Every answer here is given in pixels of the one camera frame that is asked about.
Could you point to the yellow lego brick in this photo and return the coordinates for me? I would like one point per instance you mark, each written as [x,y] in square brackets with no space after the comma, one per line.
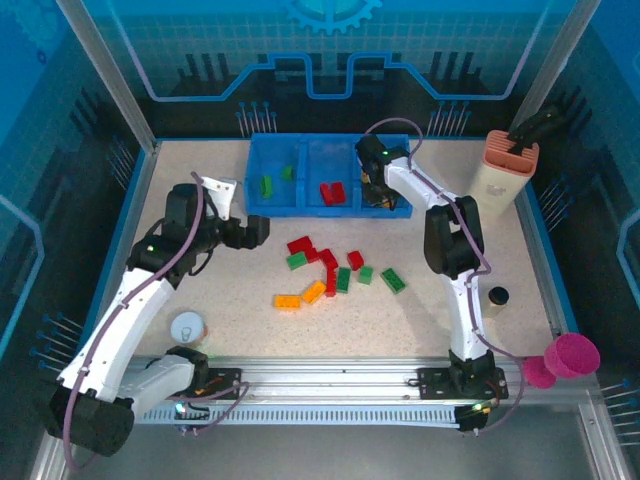
[387,204]

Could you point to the beige utensil holder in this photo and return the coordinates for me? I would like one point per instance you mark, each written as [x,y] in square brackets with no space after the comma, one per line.
[495,185]

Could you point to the silver pull-tab tin can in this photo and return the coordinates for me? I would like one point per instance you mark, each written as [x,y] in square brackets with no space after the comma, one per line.
[187,329]

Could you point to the aluminium corner post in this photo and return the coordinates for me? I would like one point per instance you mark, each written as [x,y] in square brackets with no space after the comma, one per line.
[550,65]
[115,90]

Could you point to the black controller box with LED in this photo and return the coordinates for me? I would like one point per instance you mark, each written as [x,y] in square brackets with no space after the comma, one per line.
[475,417]
[185,417]

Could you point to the blue three-compartment plastic bin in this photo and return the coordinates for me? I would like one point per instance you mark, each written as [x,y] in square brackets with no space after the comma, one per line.
[325,160]

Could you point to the aluminium frame rail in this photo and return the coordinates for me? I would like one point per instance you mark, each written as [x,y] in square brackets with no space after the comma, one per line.
[325,380]

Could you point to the small bottle with black cap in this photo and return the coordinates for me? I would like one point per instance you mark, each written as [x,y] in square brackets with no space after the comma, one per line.
[498,300]

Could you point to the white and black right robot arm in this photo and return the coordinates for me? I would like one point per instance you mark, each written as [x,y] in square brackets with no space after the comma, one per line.
[465,310]

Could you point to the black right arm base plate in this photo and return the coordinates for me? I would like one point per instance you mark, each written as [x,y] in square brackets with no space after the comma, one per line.
[432,380]

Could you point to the red lego brick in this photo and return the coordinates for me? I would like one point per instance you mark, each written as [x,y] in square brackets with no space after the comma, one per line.
[331,284]
[339,192]
[327,195]
[300,245]
[313,255]
[328,258]
[355,260]

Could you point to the pink goblet cup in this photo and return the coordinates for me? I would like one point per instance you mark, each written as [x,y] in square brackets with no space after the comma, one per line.
[572,355]

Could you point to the green lego brick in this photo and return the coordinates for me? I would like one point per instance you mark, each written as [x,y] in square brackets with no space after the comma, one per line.
[393,280]
[296,261]
[265,186]
[365,275]
[287,173]
[343,279]

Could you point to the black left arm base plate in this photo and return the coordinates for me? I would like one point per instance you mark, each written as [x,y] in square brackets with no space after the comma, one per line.
[225,377]

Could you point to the orange lego brick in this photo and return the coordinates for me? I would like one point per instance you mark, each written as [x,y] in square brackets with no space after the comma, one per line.
[287,302]
[314,292]

